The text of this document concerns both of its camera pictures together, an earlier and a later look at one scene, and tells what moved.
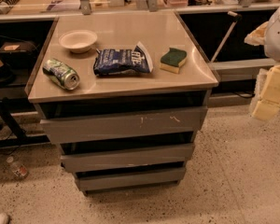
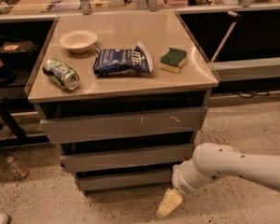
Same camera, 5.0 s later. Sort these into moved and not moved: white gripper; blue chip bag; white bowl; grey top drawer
Moved: white gripper
Not moved: white bowl; grey top drawer; blue chip bag
